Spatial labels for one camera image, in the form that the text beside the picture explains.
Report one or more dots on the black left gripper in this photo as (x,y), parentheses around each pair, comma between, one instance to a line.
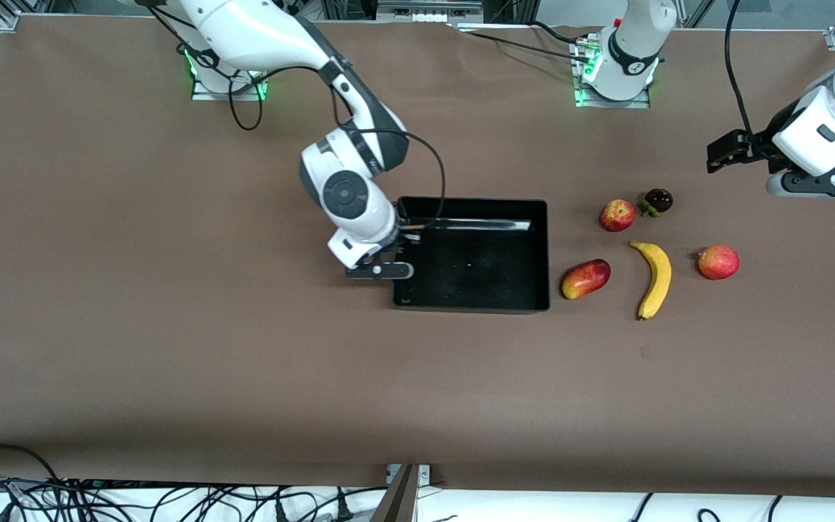
(759,147)

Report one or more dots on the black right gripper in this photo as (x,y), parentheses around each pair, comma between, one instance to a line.
(397,250)

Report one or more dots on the black plastic box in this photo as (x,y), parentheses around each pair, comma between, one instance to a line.
(475,272)

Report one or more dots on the red yellow apple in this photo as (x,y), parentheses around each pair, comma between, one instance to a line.
(617,216)

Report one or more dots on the yellow banana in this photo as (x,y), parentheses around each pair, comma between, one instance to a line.
(658,275)

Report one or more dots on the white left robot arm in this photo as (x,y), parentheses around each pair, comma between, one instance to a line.
(635,43)

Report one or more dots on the dark purple mangosteen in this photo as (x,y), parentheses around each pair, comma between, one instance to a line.
(659,200)

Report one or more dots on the pink red pomegranate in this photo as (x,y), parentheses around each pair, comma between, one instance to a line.
(719,262)

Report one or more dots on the red orange mango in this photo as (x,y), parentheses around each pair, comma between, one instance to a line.
(586,279)

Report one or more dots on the grey metal beam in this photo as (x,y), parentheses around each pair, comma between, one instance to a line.
(397,500)

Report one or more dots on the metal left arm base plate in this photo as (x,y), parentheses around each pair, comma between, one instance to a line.
(606,103)

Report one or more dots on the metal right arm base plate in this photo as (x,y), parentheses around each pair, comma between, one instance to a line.
(204,93)

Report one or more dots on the small metal table bracket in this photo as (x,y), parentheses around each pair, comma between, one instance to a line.
(425,474)

